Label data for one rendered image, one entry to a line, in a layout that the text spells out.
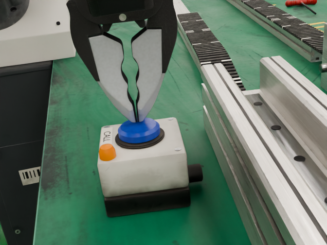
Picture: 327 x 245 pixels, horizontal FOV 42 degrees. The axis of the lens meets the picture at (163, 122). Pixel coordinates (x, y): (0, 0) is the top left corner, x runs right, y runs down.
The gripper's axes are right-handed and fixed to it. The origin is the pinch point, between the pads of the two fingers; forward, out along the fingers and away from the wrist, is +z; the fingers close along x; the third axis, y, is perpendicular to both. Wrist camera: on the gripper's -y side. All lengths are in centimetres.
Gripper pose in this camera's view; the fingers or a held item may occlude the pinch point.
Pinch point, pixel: (136, 112)
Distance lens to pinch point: 40.2
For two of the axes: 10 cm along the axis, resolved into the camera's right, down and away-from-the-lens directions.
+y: -0.9, -4.2, 9.0
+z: 1.0, 9.0, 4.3
